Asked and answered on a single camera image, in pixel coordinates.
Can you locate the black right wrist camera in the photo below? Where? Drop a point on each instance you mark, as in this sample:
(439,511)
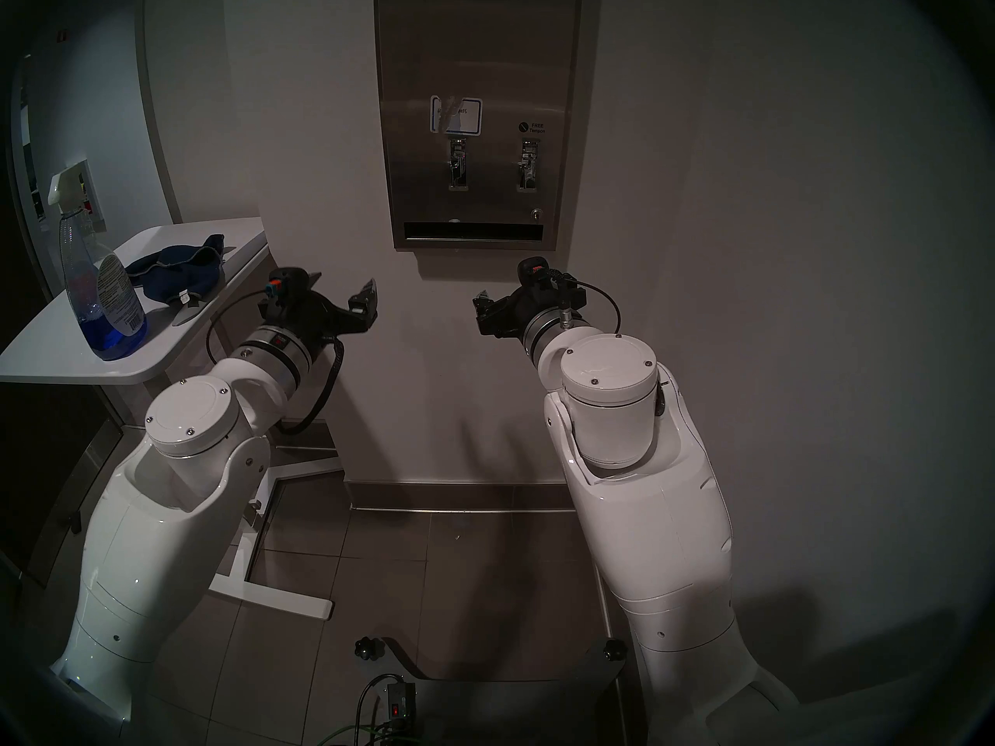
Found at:
(536,274)

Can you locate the black star knob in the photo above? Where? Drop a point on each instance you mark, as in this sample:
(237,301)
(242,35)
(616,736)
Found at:
(368,648)
(615,649)

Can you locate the blue cleaner spray bottle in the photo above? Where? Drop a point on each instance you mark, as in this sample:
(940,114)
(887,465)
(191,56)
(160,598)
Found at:
(109,317)

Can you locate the chrome dispenser lever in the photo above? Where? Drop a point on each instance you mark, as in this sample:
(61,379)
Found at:
(528,168)
(457,165)

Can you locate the small free label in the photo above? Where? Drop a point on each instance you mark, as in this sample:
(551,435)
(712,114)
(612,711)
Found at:
(532,128)

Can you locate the black box with red light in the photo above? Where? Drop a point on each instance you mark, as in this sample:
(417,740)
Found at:
(401,705)

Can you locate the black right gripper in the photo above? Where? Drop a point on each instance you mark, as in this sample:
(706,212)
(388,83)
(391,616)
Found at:
(513,313)

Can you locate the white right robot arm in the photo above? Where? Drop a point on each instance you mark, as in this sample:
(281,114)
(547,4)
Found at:
(653,519)

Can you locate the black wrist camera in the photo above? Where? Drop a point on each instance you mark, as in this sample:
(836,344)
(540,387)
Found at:
(536,274)
(289,284)

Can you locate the white blue-edged dispenser sticker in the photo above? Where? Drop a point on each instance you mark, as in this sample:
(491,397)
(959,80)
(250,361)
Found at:
(455,116)

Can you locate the stainless steel wall dispenser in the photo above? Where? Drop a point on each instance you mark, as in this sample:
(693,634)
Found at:
(497,68)

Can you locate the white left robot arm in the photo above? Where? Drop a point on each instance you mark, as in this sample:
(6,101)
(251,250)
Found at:
(179,519)

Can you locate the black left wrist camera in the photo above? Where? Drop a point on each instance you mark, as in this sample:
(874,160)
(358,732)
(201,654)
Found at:
(289,284)

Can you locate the white wall switch box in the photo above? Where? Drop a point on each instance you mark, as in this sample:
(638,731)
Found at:
(89,193)

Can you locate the dark blue cloth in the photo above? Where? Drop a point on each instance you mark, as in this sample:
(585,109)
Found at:
(179,274)

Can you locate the grey robot base platform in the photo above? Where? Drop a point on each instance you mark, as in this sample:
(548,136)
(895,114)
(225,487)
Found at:
(505,713)

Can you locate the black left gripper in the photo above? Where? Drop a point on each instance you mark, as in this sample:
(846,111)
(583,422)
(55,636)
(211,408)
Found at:
(307,317)

